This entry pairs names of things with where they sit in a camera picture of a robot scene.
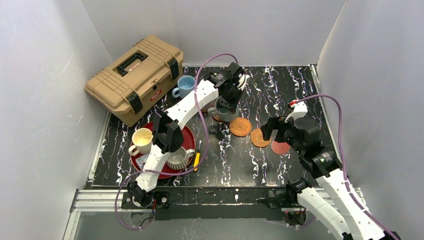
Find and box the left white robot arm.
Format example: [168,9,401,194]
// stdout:
[127,62,250,205]

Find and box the dark grey mug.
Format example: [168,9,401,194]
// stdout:
[207,97,240,122]

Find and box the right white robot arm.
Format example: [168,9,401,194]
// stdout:
[260,116,400,240]

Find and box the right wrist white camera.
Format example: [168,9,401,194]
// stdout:
[284,100,308,123]

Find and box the tan plastic toolbox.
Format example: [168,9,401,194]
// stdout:
[84,35,184,127]

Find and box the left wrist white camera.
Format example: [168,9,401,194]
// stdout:
[237,74,251,91]

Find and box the light blue mug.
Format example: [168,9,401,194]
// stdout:
[171,75,195,99]

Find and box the cream yellow mug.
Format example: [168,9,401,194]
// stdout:
[128,128,153,156]

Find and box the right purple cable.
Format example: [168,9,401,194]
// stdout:
[288,94,402,240]

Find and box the wrist white camera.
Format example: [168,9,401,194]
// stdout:
[237,74,251,91]
[284,100,308,123]

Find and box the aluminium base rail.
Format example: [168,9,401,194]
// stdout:
[62,187,379,240]

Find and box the red round tray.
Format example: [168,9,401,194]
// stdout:
[130,126,197,176]

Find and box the yellow handled screwdriver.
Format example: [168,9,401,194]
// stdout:
[193,140,202,172]

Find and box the red apple coaster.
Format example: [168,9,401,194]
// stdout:
[271,141,290,155]

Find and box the ribbed beige mug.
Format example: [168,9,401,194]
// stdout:
[166,147,196,170]

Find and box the woven rattan coaster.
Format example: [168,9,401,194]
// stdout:
[250,128,271,148]
[229,117,252,137]

